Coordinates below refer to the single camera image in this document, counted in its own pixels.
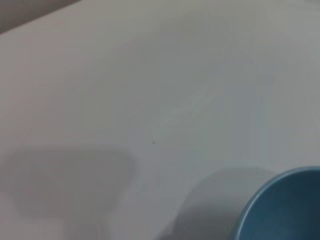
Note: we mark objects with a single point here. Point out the blue ceramic bowl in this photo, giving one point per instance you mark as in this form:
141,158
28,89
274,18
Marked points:
285,210

